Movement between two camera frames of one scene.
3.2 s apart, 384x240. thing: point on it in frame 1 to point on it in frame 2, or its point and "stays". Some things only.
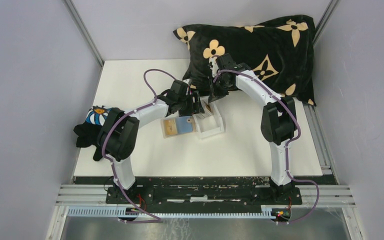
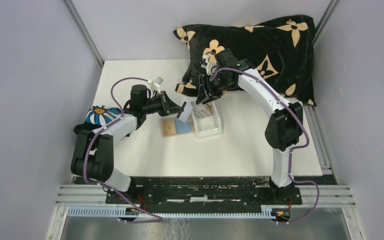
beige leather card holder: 181,124 stays
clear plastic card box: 209,123 stays
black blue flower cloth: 87,133 stays
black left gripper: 195,108 to 168,107
